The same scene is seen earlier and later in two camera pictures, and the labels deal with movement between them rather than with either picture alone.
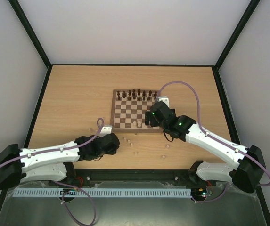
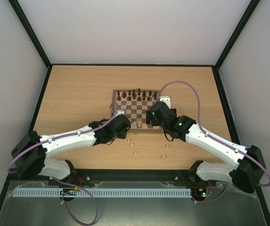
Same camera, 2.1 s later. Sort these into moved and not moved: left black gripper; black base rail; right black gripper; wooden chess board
Moved: left black gripper
Not moved: black base rail; right black gripper; wooden chess board
